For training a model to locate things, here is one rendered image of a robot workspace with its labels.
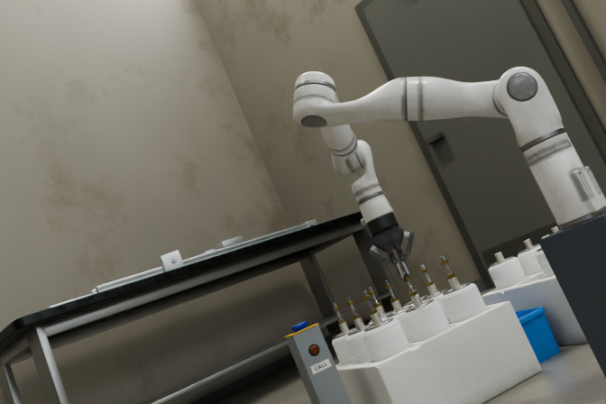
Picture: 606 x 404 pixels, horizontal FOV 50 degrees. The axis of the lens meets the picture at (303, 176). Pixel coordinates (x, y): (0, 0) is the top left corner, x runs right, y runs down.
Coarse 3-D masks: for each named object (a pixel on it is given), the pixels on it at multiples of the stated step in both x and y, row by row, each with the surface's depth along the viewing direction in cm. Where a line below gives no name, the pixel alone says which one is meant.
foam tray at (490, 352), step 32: (480, 320) 154; (512, 320) 156; (416, 352) 147; (448, 352) 149; (480, 352) 152; (512, 352) 154; (352, 384) 162; (384, 384) 143; (416, 384) 145; (448, 384) 147; (480, 384) 149; (512, 384) 151
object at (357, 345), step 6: (348, 336) 164; (354, 336) 161; (360, 336) 161; (348, 342) 163; (354, 342) 162; (360, 342) 161; (354, 348) 162; (360, 348) 161; (366, 348) 160; (354, 354) 162; (360, 354) 161; (366, 354) 160; (354, 360) 163; (360, 360) 161; (366, 360) 160
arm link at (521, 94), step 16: (512, 80) 127; (528, 80) 126; (496, 96) 130; (512, 96) 127; (528, 96) 126; (544, 96) 126; (512, 112) 127; (528, 112) 126; (544, 112) 125; (528, 128) 126; (544, 128) 125; (560, 128) 126; (528, 144) 126
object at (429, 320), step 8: (432, 304) 155; (408, 312) 157; (416, 312) 155; (424, 312) 154; (432, 312) 154; (440, 312) 156; (408, 320) 157; (416, 320) 155; (424, 320) 154; (432, 320) 154; (440, 320) 155; (416, 328) 155; (424, 328) 154; (432, 328) 153; (440, 328) 154; (448, 328) 155; (416, 336) 156; (424, 336) 154
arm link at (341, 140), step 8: (312, 72) 137; (320, 72) 137; (304, 80) 137; (312, 80) 136; (320, 80) 136; (328, 80) 137; (296, 88) 138; (336, 96) 144; (320, 128) 153; (328, 128) 150; (336, 128) 150; (344, 128) 151; (328, 136) 151; (336, 136) 151; (344, 136) 152; (352, 136) 154; (328, 144) 154; (336, 144) 153; (344, 144) 153; (352, 144) 155; (336, 152) 156; (344, 152) 156
